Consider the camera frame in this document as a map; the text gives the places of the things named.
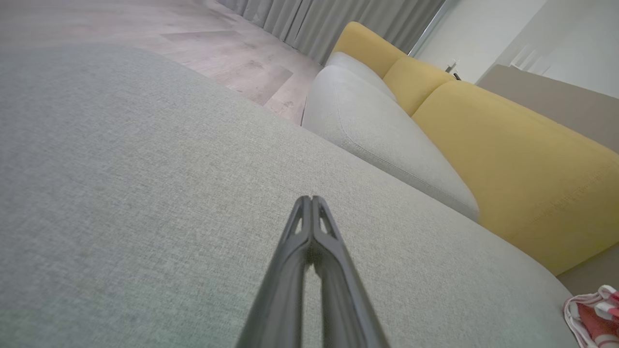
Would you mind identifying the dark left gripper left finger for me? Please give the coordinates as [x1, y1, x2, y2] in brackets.
[236, 196, 312, 348]

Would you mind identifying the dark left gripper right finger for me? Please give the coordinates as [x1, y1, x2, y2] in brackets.
[313, 197, 390, 348]

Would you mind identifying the red Bulls basketball jersey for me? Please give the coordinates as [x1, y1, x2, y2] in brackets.
[563, 285, 619, 348]

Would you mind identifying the large grey sofa chaise cushion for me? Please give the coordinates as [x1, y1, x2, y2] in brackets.
[0, 43, 578, 348]

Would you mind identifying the grey sofa seat cushion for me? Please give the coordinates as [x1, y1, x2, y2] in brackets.
[325, 52, 398, 102]
[301, 65, 479, 223]

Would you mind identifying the yellow sofa back cushion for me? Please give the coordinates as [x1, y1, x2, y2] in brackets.
[331, 22, 409, 78]
[382, 57, 455, 116]
[411, 80, 619, 276]

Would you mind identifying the grey pleated curtain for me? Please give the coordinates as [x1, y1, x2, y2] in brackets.
[218, 0, 445, 66]

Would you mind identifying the taupe panel behind sofa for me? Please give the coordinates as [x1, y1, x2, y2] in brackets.
[476, 64, 619, 155]

